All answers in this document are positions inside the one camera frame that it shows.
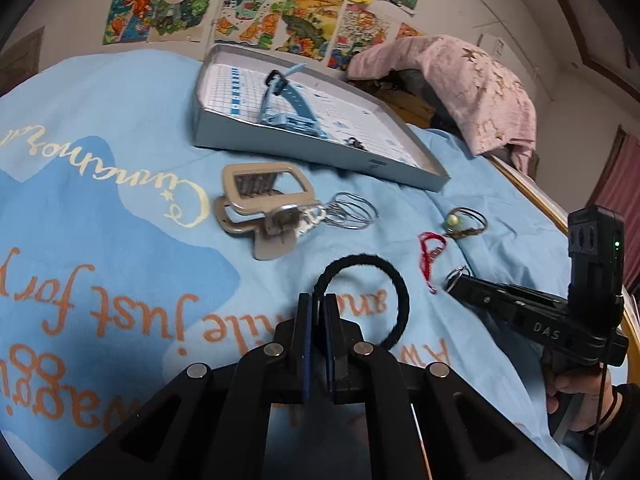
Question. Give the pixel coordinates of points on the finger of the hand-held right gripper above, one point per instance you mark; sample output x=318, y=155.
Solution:
x=500, y=300

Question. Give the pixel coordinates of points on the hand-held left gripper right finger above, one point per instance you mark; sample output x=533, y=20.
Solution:
x=330, y=345

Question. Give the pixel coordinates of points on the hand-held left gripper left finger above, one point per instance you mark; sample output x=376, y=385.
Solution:
x=306, y=345

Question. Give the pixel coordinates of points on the beige hair claw clip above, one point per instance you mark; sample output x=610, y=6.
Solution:
x=270, y=245

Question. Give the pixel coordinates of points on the white hair clip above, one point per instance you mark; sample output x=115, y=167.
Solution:
x=311, y=220

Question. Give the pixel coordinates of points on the grey metal tray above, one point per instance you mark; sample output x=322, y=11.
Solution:
x=300, y=152

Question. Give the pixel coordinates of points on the person's right forearm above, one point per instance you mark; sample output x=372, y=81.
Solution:
x=620, y=445

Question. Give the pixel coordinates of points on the person's right hand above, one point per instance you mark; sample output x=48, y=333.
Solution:
x=595, y=395

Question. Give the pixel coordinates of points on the pink curtain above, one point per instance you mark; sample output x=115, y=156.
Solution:
x=620, y=180

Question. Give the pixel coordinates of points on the small dark trinket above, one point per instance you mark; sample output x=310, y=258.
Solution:
x=355, y=143

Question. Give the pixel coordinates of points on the pink patterned blanket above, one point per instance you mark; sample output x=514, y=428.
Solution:
x=475, y=85

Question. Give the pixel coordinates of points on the blue wrist watch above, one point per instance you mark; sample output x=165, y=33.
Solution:
x=295, y=122

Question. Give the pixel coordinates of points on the dark cloth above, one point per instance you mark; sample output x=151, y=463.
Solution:
x=415, y=90

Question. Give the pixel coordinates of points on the grid printed paper sheet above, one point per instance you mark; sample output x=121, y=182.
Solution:
x=240, y=90

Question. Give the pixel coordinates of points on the light blue printed blanket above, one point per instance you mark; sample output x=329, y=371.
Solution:
x=125, y=135

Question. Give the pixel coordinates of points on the brown wooden door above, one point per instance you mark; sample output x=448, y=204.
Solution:
x=22, y=60

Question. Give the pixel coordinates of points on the colourful cartoon wall drawings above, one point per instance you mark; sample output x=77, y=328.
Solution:
x=175, y=5

